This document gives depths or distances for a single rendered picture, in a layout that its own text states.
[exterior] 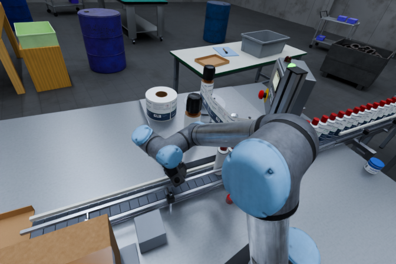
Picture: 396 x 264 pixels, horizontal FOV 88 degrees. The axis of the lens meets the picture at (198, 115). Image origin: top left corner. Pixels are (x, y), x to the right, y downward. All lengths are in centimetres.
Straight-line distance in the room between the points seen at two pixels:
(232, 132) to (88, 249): 47
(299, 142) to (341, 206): 94
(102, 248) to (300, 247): 54
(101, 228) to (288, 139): 54
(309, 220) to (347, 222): 19
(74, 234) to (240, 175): 50
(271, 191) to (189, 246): 67
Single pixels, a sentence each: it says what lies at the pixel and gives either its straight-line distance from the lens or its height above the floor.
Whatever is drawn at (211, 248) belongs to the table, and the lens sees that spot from 97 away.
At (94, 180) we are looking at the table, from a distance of 117.
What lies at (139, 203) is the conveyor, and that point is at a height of 88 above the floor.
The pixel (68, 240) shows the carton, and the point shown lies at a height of 112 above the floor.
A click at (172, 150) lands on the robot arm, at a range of 65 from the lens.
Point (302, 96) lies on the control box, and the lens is 75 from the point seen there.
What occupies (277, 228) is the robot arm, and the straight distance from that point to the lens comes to 46.
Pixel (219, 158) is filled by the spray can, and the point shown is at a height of 101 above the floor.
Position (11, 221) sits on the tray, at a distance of 119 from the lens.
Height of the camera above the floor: 173
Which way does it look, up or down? 36 degrees down
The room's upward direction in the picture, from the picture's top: 7 degrees clockwise
